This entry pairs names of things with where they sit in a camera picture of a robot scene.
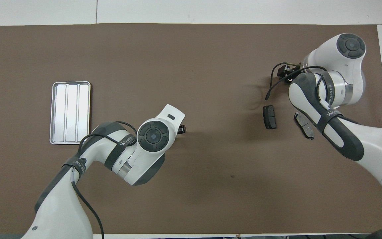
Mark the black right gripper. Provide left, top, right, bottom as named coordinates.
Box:
left=277, top=65, right=294, bottom=80

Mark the silver metal tray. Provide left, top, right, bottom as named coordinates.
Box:
left=49, top=81, right=91, bottom=145

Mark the rectangular dark brake pad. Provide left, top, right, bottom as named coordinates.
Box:
left=263, top=105, right=277, bottom=130

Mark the curved dark brake pad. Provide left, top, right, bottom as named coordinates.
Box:
left=294, top=112, right=315, bottom=140

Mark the brown table mat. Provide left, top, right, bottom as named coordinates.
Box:
left=0, top=23, right=382, bottom=234

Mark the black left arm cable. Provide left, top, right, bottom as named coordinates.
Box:
left=70, top=121, right=138, bottom=239

